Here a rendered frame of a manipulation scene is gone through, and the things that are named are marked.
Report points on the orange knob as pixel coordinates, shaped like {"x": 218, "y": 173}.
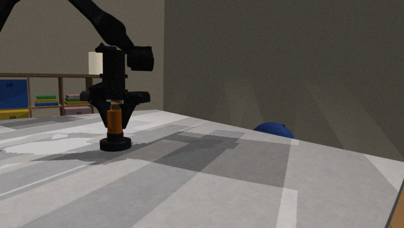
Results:
{"x": 114, "y": 121}

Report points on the black round pedestal with shaft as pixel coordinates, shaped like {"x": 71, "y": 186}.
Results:
{"x": 115, "y": 142}

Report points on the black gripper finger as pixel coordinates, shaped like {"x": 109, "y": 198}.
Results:
{"x": 127, "y": 110}
{"x": 102, "y": 108}

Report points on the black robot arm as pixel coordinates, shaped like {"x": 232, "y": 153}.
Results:
{"x": 113, "y": 32}

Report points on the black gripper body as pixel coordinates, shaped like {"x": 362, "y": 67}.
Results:
{"x": 127, "y": 97}

